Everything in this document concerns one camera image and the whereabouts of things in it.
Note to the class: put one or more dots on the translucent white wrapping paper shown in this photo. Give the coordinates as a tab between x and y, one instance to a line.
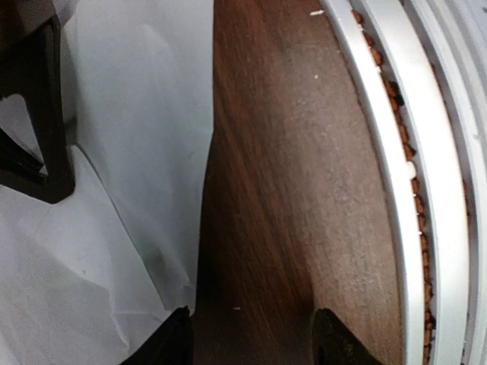
89	279

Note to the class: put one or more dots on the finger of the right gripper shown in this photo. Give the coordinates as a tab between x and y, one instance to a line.
30	68

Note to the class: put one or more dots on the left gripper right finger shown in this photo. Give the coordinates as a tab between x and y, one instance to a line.
334	344

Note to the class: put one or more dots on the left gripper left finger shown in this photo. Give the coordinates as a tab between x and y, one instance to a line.
171	344

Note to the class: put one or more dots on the aluminium front rail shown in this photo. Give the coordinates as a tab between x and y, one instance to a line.
420	70

